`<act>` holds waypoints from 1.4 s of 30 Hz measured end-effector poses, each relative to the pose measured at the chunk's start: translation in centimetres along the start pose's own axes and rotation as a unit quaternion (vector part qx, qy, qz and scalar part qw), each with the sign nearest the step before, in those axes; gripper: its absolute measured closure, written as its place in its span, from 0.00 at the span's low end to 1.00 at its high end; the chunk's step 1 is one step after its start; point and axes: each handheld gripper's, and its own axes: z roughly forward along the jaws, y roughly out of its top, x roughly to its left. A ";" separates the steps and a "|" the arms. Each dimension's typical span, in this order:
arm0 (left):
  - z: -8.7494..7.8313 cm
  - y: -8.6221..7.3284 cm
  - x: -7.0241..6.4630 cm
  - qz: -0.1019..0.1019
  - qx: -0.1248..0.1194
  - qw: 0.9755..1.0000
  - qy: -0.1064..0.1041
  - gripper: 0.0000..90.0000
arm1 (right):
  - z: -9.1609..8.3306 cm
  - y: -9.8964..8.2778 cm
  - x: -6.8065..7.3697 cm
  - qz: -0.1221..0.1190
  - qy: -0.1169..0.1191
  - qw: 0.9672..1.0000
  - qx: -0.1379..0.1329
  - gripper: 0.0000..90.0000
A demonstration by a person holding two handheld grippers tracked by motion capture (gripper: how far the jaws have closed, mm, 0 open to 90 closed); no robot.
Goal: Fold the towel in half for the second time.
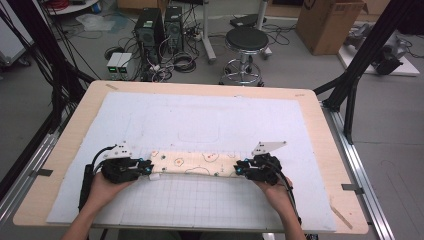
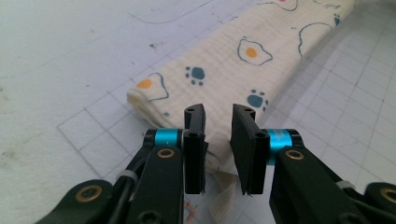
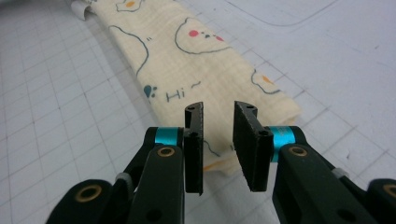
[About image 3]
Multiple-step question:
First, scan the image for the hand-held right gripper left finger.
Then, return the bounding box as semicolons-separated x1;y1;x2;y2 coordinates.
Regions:
144;101;205;197

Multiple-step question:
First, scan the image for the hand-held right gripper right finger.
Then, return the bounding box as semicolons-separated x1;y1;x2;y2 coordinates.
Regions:
232;100;308;193

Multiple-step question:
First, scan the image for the cream printed cloth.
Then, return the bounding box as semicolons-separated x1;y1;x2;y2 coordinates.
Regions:
69;0;303;177

